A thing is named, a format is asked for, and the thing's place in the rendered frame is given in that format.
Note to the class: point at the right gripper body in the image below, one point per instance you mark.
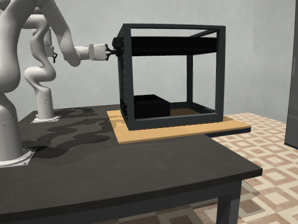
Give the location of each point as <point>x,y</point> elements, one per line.
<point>99,52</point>

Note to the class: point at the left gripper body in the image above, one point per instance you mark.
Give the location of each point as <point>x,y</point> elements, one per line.
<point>49,51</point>

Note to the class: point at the tan flat board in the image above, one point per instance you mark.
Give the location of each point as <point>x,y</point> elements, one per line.
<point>124,136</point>

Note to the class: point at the black metal rack frame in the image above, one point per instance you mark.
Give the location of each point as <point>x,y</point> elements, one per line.
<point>148,106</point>

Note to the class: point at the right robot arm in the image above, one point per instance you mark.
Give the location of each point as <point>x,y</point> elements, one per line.
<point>15,14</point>

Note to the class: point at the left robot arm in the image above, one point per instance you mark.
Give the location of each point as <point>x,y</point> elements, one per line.
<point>33,75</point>

